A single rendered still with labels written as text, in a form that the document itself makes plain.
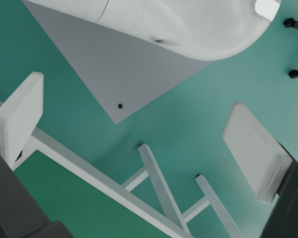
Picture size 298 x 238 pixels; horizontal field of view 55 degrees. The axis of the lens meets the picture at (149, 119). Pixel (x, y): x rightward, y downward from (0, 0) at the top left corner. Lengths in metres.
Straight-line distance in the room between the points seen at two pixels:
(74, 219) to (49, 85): 0.76
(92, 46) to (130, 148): 1.17
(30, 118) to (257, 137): 0.13
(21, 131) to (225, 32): 0.18
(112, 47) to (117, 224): 0.51
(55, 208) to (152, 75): 0.42
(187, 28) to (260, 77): 1.50
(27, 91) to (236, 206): 2.16
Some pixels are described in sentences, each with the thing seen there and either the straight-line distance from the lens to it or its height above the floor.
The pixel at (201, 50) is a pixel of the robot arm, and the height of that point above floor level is 1.07.
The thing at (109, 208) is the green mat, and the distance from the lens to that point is 0.79.
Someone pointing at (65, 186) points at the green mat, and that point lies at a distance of 0.72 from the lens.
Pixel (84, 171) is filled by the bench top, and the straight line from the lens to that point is 0.70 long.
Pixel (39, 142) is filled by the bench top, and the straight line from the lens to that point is 0.65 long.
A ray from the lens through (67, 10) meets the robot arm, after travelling 0.26.
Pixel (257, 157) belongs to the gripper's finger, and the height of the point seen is 1.19.
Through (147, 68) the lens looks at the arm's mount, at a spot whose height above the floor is 0.83.
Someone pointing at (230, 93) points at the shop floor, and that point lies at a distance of 1.67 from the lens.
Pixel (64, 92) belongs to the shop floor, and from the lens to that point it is 1.41.
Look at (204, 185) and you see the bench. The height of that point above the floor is 0.10.
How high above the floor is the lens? 1.30
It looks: 58 degrees down
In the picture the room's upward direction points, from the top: 151 degrees clockwise
